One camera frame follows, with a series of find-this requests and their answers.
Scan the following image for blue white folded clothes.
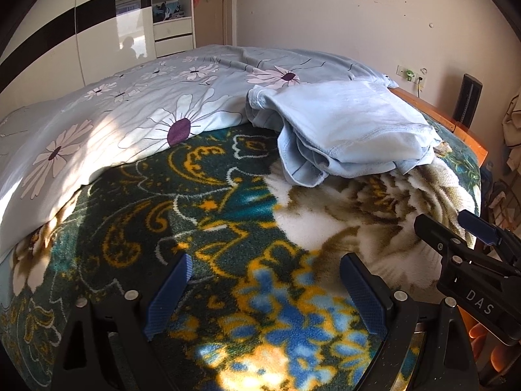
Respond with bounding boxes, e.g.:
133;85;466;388
153;2;184;23

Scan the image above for orange wooden bed frame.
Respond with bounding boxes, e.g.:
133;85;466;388
388;87;490;253

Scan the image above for light blue floral duvet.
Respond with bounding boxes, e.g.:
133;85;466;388
0;44;400;261

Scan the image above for glossy white black-striped wardrobe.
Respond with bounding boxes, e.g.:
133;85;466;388
0;0;157;103

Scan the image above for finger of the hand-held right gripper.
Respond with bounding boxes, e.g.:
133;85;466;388
458;209;521;267
414;214;476;261

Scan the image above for dark floral plush blanket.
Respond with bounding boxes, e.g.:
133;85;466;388
0;106;483;391

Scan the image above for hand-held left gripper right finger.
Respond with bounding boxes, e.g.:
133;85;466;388
340;253;481;391

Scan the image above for beige hanging cloth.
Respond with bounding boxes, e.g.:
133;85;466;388
500;94;521;148

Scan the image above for black tower speaker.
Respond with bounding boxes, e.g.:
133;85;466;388
454;74;483;131

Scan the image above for light blue shirt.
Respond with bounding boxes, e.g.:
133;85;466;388
244;79;443;188

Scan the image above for white open shelf unit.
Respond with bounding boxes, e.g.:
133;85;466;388
150;0;195;58

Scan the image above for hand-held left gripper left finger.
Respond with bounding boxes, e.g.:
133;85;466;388
49;253;194;391

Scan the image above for person's right hand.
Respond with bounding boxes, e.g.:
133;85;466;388
464;317;521;375

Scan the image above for beige wooden door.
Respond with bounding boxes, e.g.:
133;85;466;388
192;0;237;49

